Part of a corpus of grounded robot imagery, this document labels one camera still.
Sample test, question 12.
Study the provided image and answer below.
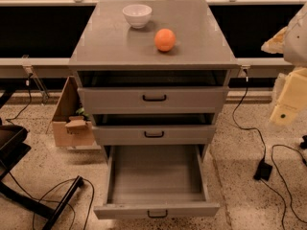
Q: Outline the brown cardboard box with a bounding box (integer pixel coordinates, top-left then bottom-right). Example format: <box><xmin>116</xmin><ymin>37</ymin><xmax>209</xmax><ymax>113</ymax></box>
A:
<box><xmin>52</xmin><ymin>77</ymin><xmax>94</xmax><ymax>147</ymax></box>

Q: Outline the black floor cable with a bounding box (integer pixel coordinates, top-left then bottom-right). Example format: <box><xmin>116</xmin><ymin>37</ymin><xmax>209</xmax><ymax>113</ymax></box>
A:
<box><xmin>7</xmin><ymin>171</ymin><xmax>96</xmax><ymax>230</ymax></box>
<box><xmin>260</xmin><ymin>144</ymin><xmax>307</xmax><ymax>230</ymax></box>

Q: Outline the black floor cable left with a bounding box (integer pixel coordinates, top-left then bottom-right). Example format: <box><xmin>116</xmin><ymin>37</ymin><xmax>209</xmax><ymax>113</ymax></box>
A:
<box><xmin>7</xmin><ymin>171</ymin><xmax>96</xmax><ymax>230</ymax></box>

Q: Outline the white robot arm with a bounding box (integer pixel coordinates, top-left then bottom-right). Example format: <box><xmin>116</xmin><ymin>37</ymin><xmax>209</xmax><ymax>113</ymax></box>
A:
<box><xmin>261</xmin><ymin>3</ymin><xmax>307</xmax><ymax>127</ymax></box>

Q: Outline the metal bracket left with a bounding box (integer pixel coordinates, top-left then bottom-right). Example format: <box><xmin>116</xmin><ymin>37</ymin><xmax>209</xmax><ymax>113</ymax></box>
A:
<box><xmin>21</xmin><ymin>55</ymin><xmax>50</xmax><ymax>104</ymax></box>

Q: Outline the grey railing beam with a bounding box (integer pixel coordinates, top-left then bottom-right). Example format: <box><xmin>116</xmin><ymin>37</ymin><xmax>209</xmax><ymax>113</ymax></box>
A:
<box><xmin>0</xmin><ymin>57</ymin><xmax>293</xmax><ymax>79</ymax></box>

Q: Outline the white ceramic bowl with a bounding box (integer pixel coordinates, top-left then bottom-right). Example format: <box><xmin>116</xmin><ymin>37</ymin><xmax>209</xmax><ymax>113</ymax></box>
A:
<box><xmin>122</xmin><ymin>4</ymin><xmax>153</xmax><ymax>29</ymax></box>

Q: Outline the grey bottom drawer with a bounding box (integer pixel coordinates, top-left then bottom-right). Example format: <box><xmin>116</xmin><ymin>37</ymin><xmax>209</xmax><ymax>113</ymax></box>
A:
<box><xmin>94</xmin><ymin>145</ymin><xmax>220</xmax><ymax>219</ymax></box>

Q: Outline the black floor cable right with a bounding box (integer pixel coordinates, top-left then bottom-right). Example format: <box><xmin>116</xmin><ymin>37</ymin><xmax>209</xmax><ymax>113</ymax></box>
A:
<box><xmin>260</xmin><ymin>144</ymin><xmax>307</xmax><ymax>230</ymax></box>

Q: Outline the orange ball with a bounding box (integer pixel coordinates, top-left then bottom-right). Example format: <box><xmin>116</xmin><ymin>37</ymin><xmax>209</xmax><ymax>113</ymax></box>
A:
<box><xmin>154</xmin><ymin>29</ymin><xmax>176</xmax><ymax>52</ymax></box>

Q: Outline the grey drawer cabinet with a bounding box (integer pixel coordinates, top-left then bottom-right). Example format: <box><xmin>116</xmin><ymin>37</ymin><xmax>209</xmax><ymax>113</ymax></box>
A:
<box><xmin>67</xmin><ymin>0</ymin><xmax>240</xmax><ymax>165</ymax></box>

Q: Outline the grey top drawer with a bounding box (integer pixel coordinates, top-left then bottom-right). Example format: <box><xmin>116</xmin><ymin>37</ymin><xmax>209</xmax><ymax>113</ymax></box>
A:
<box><xmin>78</xmin><ymin>87</ymin><xmax>228</xmax><ymax>114</ymax></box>

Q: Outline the grey drawer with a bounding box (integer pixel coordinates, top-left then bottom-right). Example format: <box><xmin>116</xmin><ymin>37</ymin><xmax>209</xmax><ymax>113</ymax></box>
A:
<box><xmin>92</xmin><ymin>125</ymin><xmax>216</xmax><ymax>146</ymax></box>
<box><xmin>78</xmin><ymin>87</ymin><xmax>228</xmax><ymax>114</ymax></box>
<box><xmin>94</xmin><ymin>145</ymin><xmax>220</xmax><ymax>219</ymax></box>

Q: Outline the black stand frame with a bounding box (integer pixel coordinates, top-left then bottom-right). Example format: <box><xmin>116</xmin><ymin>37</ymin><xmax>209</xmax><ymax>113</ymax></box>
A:
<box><xmin>0</xmin><ymin>92</ymin><xmax>81</xmax><ymax>230</ymax></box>

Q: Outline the black wall cable left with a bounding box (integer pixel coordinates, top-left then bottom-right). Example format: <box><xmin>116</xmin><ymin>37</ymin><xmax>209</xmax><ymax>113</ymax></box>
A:
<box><xmin>5</xmin><ymin>73</ymin><xmax>34</xmax><ymax>125</ymax></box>

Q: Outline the grey middle drawer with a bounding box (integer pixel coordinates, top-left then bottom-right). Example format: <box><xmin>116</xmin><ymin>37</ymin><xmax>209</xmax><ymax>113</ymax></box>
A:
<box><xmin>92</xmin><ymin>125</ymin><xmax>216</xmax><ymax>146</ymax></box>

